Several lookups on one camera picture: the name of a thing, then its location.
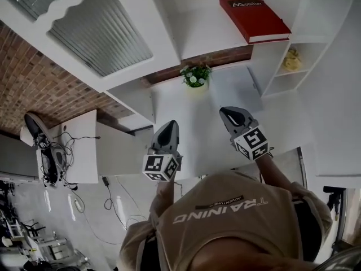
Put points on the white small carton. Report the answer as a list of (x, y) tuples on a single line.
[(26, 135)]

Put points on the person's right forearm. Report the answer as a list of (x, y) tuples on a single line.
[(272, 171)]

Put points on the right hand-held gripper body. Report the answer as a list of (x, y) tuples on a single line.
[(252, 143)]

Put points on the black power adapter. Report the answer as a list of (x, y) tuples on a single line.
[(106, 181)]

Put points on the white side table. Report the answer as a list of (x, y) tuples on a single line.
[(81, 151)]

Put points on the yellow crumpled cloth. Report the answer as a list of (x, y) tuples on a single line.
[(292, 59)]

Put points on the white hutch shelf unit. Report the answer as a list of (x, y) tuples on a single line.
[(197, 24)]

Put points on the person's beige printed t-shirt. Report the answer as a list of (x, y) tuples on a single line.
[(225, 236)]

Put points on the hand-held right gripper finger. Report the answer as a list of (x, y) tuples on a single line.
[(248, 116), (227, 126)]

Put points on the white slim power strip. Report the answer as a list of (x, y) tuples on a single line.
[(78, 205)]

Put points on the pale grey flat box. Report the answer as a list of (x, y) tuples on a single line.
[(234, 89)]

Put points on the person's left forearm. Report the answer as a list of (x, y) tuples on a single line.
[(165, 193)]

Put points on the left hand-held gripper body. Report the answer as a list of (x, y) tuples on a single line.
[(155, 164)]

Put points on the red hardcover book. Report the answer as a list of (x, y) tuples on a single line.
[(253, 18)]

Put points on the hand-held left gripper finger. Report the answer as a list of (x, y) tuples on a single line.
[(177, 140), (153, 144)]

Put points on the grey black device bundle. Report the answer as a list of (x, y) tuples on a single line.
[(55, 157)]

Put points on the white flower potted plant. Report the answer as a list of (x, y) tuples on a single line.
[(196, 76)]

